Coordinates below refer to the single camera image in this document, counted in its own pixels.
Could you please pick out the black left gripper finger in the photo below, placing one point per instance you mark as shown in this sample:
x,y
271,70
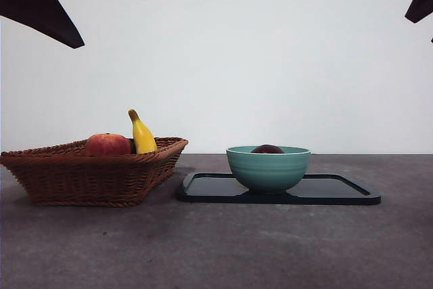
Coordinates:
x,y
34,8

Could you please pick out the dark red plum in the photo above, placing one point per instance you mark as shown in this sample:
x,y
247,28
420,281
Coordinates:
x,y
267,149

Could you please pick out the teal bowl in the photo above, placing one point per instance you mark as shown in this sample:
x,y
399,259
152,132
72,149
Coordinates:
x,y
268,170

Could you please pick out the red and yellow apple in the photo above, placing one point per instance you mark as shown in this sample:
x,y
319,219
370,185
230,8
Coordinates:
x,y
108,145

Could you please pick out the yellow banana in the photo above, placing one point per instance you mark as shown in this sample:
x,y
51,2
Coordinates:
x,y
142,136

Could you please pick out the brown wicker basket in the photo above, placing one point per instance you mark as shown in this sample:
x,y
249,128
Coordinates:
x,y
84,180

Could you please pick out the black rectangular tray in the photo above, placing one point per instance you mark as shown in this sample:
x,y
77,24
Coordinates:
x,y
209,191

